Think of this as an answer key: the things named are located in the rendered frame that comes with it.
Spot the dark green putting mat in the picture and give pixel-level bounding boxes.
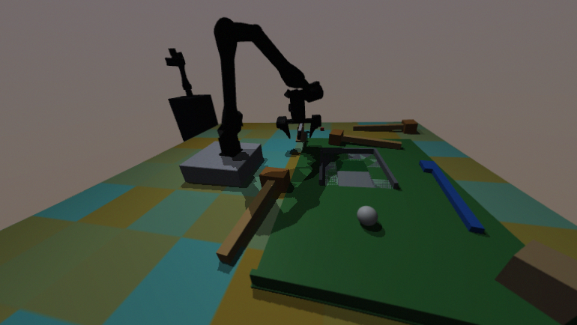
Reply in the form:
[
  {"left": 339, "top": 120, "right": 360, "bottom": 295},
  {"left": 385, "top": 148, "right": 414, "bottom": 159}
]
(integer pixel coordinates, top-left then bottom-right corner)
[{"left": 257, "top": 138, "right": 561, "bottom": 325}]

